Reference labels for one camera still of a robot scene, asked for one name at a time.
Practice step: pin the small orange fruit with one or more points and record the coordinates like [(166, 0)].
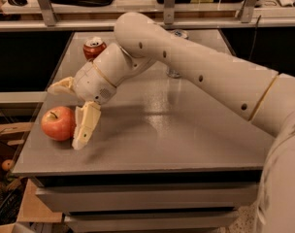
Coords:
[(7, 165)]

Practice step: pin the metal shelf rack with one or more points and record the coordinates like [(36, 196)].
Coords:
[(34, 16)]

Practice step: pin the cardboard box with clutter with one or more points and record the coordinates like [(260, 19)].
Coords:
[(20, 210)]

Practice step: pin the silver blue drink can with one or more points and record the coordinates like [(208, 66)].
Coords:
[(171, 73)]

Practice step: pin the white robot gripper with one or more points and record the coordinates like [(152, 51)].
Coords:
[(91, 83)]

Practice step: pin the red apple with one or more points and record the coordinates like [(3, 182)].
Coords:
[(58, 123)]

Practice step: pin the red Coca-Cola can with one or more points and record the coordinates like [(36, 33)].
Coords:
[(93, 47)]

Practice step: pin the grey drawer cabinet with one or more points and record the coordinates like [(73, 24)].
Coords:
[(165, 157)]

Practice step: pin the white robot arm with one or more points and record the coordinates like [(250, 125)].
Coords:
[(260, 95)]

